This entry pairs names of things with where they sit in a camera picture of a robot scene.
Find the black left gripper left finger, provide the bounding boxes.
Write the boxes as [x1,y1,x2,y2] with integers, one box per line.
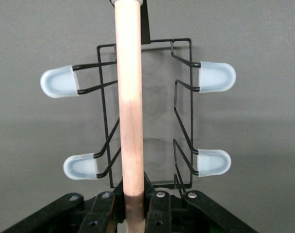
[1,181,125,233]

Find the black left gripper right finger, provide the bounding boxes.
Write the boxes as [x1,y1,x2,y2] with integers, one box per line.
[144,171,257,233]

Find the black wire cup holder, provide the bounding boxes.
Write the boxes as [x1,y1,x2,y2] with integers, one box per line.
[40,0,237,233]

